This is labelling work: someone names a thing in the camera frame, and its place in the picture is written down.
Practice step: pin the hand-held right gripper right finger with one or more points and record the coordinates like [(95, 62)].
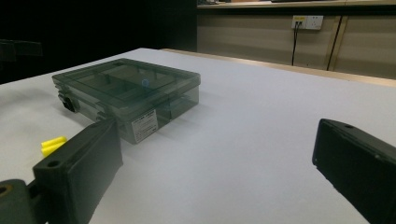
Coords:
[(358, 168)]

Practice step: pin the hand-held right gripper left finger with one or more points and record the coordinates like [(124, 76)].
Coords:
[(81, 168)]

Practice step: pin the yellow foam earplug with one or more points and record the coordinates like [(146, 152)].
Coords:
[(49, 150), (53, 141)]

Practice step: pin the transparent grey compartment box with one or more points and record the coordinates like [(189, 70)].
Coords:
[(130, 90)]

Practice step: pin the white table cover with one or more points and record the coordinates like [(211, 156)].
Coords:
[(249, 124)]

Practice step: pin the white wall socket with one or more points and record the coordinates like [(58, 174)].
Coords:
[(308, 22)]

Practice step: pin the long wall ledge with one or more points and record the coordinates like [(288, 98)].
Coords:
[(280, 4)]

